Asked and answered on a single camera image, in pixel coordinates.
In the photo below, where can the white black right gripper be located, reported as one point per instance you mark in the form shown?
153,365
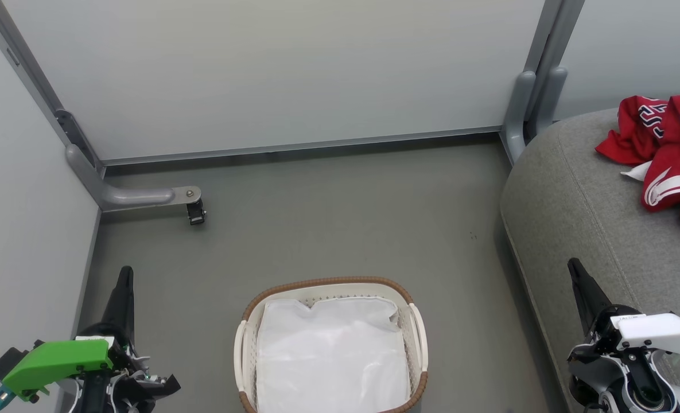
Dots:
649,332

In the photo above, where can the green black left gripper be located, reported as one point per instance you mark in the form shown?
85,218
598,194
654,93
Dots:
58,361

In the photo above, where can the white and red striped jersey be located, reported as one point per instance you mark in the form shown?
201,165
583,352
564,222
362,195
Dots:
675,183

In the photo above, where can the red garment with white trim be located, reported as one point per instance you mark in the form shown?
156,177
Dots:
655,120

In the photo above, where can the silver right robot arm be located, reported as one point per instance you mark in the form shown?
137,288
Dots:
649,393

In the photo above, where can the white laundry basket brown rim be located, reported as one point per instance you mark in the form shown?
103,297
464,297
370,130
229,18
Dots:
248,350

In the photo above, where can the grey fabric sofa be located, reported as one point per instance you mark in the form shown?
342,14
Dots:
592,229

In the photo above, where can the small black caster wheel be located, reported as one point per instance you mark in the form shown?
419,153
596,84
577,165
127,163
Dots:
195,211

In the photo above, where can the grey double partition post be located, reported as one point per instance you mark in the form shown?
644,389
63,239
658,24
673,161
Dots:
537,86

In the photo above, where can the grey slotted partition post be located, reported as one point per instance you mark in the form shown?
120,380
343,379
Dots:
35,86

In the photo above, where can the grey partition base rail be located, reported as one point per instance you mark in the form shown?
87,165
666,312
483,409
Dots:
299,146

